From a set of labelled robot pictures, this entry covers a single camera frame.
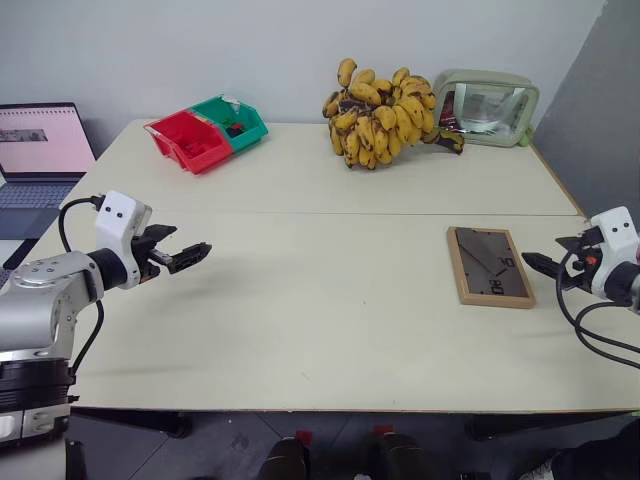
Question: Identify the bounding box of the grey laptop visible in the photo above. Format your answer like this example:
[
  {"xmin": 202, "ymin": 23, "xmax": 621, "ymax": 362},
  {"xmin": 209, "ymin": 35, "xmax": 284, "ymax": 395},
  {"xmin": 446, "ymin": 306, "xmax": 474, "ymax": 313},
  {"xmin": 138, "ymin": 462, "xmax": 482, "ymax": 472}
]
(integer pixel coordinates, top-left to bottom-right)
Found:
[{"xmin": 0, "ymin": 102, "xmax": 98, "ymax": 242}]

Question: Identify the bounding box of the dark brown rounded shape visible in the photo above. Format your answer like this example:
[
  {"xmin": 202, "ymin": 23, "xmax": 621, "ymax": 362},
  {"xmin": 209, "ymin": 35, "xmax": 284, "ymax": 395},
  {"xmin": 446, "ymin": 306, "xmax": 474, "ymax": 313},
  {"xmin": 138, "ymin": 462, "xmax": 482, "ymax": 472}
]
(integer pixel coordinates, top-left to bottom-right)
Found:
[{"xmin": 255, "ymin": 435, "xmax": 309, "ymax": 480}]

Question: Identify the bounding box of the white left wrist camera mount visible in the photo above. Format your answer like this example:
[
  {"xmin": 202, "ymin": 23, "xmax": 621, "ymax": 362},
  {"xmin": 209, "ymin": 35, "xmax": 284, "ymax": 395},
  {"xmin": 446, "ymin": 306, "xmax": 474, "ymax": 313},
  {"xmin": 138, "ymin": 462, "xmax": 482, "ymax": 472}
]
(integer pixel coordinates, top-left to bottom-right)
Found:
[{"xmin": 93, "ymin": 189, "xmax": 153, "ymax": 291}]

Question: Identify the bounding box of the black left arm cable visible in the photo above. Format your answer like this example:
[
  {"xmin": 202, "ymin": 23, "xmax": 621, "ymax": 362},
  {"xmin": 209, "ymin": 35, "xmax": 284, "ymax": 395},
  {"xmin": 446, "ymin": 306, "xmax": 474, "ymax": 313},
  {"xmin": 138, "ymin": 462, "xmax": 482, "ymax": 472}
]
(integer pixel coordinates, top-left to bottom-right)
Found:
[{"xmin": 58, "ymin": 195, "xmax": 107, "ymax": 382}]

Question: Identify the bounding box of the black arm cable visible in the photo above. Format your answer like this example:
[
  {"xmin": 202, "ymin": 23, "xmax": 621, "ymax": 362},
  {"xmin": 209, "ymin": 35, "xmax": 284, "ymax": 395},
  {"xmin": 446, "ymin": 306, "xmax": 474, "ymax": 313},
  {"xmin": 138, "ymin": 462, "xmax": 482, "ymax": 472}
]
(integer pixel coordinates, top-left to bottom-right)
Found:
[
  {"xmin": 555, "ymin": 248, "xmax": 640, "ymax": 370},
  {"xmin": 58, "ymin": 195, "xmax": 107, "ymax": 382}
]

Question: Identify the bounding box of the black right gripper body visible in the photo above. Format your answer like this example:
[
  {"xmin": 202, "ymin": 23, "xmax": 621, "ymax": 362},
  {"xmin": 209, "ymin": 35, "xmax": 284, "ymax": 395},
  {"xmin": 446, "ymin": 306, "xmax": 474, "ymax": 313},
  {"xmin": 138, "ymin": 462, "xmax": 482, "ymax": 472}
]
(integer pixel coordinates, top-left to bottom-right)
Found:
[{"xmin": 563, "ymin": 226, "xmax": 605, "ymax": 294}]

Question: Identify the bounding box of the yellow banana bunch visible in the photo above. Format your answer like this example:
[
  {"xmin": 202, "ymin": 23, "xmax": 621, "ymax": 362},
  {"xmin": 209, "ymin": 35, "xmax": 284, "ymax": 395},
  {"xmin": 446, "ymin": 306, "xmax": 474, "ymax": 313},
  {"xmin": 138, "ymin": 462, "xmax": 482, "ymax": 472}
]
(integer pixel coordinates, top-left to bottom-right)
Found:
[{"xmin": 321, "ymin": 57, "xmax": 466, "ymax": 172}]

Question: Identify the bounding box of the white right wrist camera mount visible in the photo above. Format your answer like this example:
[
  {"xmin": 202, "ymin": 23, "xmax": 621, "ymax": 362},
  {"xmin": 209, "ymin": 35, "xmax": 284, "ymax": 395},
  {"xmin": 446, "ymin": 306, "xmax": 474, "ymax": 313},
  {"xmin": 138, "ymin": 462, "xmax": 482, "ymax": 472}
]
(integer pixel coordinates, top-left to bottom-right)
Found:
[{"xmin": 588, "ymin": 205, "xmax": 640, "ymax": 297}]

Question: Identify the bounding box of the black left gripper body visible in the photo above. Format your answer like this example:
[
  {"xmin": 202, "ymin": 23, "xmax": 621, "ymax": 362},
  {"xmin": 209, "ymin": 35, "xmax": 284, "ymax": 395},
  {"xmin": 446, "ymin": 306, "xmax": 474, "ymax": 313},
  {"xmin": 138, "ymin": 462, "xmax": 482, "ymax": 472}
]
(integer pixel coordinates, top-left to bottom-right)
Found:
[{"xmin": 130, "ymin": 232, "xmax": 175, "ymax": 282}]

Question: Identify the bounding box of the wooden framed wall clock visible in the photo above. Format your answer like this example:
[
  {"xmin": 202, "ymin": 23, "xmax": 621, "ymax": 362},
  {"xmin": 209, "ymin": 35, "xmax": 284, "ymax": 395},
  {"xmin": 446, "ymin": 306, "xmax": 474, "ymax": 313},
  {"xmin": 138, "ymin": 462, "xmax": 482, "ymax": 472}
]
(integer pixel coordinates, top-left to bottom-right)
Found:
[{"xmin": 446, "ymin": 226, "xmax": 537, "ymax": 310}]

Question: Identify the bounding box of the clear pale green pouch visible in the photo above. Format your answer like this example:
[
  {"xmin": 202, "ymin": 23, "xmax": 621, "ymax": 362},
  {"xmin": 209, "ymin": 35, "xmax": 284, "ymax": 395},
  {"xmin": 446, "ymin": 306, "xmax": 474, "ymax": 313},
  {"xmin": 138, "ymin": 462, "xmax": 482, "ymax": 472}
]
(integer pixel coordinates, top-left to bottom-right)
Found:
[{"xmin": 432, "ymin": 68, "xmax": 541, "ymax": 150}]

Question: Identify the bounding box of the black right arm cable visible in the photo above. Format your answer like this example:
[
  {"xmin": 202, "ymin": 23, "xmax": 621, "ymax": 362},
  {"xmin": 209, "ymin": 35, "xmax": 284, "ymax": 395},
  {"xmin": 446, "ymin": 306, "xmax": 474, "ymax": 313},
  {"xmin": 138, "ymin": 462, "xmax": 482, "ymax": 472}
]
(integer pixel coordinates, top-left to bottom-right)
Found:
[{"xmin": 555, "ymin": 248, "xmax": 640, "ymax": 370}]

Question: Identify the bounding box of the red plastic storage bin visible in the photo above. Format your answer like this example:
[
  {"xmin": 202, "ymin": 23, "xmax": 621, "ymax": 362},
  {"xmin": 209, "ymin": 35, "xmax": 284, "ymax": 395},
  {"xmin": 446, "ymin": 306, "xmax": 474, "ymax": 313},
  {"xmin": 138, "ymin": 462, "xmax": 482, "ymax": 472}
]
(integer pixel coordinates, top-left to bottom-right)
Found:
[{"xmin": 143, "ymin": 109, "xmax": 234, "ymax": 176}]

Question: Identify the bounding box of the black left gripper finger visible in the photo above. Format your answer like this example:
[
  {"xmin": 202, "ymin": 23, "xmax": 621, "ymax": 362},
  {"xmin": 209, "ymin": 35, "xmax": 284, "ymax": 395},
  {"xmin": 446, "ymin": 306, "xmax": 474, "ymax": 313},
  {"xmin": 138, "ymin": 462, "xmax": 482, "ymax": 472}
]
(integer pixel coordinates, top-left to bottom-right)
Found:
[
  {"xmin": 167, "ymin": 241, "xmax": 213, "ymax": 276},
  {"xmin": 144, "ymin": 224, "xmax": 179, "ymax": 247}
]

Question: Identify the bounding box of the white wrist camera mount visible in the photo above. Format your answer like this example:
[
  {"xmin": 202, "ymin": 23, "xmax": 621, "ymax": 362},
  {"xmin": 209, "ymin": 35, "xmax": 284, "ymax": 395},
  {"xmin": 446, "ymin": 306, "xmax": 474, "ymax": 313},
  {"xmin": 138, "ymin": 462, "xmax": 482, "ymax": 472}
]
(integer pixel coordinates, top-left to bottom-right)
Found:
[
  {"xmin": 93, "ymin": 189, "xmax": 153, "ymax": 291},
  {"xmin": 588, "ymin": 205, "xmax": 640, "ymax": 297}
]

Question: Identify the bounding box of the green plastic storage bin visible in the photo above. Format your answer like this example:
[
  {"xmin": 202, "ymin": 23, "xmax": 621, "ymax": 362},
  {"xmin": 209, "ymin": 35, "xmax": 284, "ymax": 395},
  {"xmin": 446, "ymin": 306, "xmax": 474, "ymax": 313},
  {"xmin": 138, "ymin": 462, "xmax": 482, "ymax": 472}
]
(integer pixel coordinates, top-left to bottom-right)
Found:
[{"xmin": 189, "ymin": 94, "xmax": 270, "ymax": 157}]

